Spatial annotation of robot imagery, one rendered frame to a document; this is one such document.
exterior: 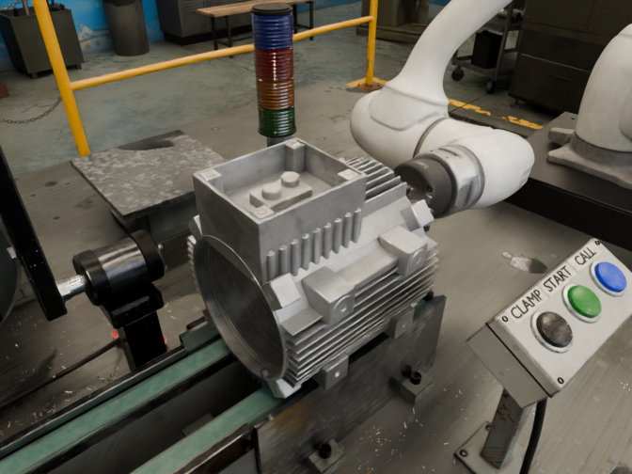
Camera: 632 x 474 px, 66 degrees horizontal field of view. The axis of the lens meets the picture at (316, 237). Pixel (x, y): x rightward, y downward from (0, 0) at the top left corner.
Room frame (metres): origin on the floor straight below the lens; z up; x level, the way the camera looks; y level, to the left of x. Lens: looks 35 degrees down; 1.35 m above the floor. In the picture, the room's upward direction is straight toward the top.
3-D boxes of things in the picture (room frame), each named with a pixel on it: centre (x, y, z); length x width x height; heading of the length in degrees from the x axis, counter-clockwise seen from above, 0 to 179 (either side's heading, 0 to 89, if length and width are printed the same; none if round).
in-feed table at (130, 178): (0.85, 0.31, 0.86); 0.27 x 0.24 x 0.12; 40
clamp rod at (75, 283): (0.40, 0.24, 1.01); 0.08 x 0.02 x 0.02; 130
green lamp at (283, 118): (0.76, 0.06, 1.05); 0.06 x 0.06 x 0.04
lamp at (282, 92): (0.76, 0.06, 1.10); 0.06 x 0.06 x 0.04
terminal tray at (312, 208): (0.39, 0.03, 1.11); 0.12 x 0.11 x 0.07; 131
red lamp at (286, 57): (0.76, 0.06, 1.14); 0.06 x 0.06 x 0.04
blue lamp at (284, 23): (0.76, 0.06, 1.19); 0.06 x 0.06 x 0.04
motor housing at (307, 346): (0.41, 0.00, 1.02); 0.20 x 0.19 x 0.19; 131
